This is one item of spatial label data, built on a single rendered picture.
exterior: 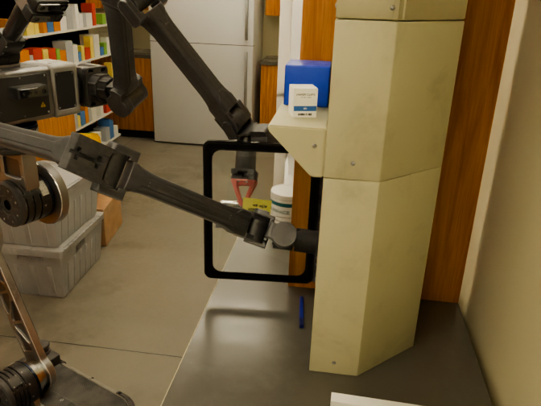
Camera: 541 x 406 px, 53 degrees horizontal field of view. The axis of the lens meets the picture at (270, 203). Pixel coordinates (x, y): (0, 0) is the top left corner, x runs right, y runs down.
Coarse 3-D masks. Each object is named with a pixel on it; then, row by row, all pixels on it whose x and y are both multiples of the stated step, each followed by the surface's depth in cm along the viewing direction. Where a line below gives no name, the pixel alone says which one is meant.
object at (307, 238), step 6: (318, 228) 134; (300, 234) 130; (306, 234) 130; (312, 234) 130; (318, 234) 130; (300, 240) 130; (306, 240) 130; (312, 240) 130; (318, 240) 127; (294, 246) 130; (300, 246) 130; (306, 246) 130; (312, 246) 130; (306, 252) 132; (312, 252) 131
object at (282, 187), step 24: (216, 168) 141; (240, 168) 141; (264, 168) 141; (288, 168) 140; (216, 192) 144; (240, 192) 143; (264, 192) 143; (288, 192) 143; (288, 216) 145; (216, 240) 149; (240, 240) 149; (216, 264) 152; (240, 264) 151; (264, 264) 151; (288, 264) 151
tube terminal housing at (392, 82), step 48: (336, 48) 99; (384, 48) 98; (432, 48) 104; (336, 96) 102; (384, 96) 101; (432, 96) 108; (336, 144) 105; (384, 144) 104; (432, 144) 114; (336, 192) 109; (384, 192) 109; (432, 192) 119; (336, 240) 113; (384, 240) 114; (336, 288) 117; (384, 288) 120; (336, 336) 121; (384, 336) 126
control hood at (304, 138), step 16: (320, 112) 118; (272, 128) 106; (288, 128) 106; (304, 128) 105; (320, 128) 105; (288, 144) 107; (304, 144) 106; (320, 144) 106; (304, 160) 107; (320, 160) 107; (320, 176) 109
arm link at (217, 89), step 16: (128, 0) 129; (160, 0) 134; (128, 16) 131; (144, 16) 131; (160, 16) 133; (160, 32) 134; (176, 32) 135; (176, 48) 135; (192, 48) 138; (176, 64) 139; (192, 64) 137; (192, 80) 140; (208, 80) 139; (208, 96) 142; (224, 96) 142; (224, 112) 142; (240, 112) 145; (240, 128) 145
